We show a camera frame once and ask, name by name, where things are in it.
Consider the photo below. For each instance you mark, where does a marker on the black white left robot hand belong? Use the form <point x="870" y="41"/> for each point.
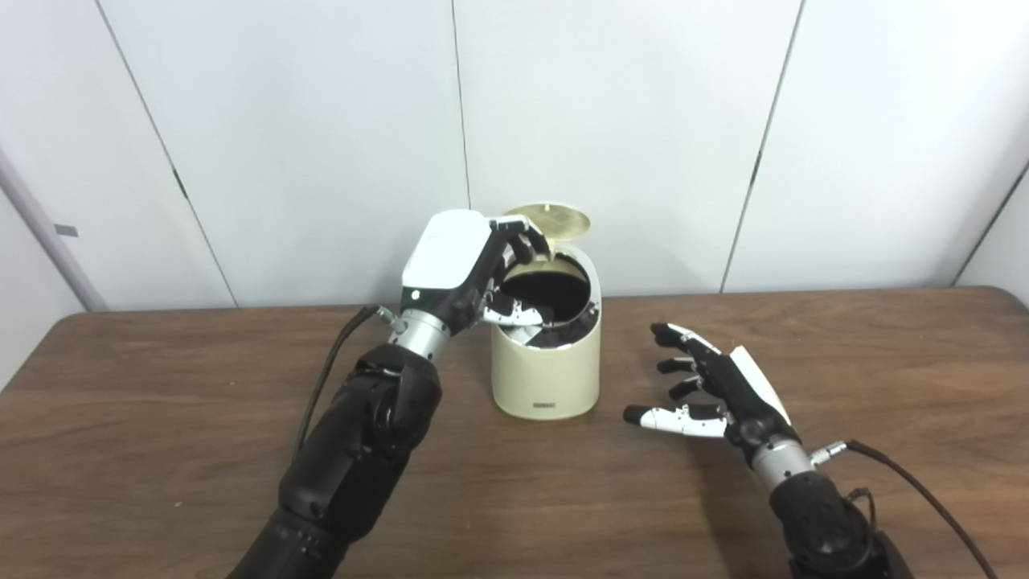
<point x="446" y="253"/>

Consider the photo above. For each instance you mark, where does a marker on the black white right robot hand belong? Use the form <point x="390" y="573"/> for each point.
<point x="739" y="394"/>

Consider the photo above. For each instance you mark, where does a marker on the round cream bin lid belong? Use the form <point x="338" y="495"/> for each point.
<point x="559" y="221"/>

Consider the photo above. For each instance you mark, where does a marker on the cream-colored trash bin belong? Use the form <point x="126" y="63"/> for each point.
<point x="547" y="378"/>

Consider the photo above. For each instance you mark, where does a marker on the black bin liner bag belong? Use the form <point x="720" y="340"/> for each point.
<point x="563" y="293"/>

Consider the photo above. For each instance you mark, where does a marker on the small grey wall tag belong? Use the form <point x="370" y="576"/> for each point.
<point x="66" y="231"/>

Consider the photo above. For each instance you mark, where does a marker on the grey wall post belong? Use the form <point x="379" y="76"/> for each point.
<point x="48" y="233"/>

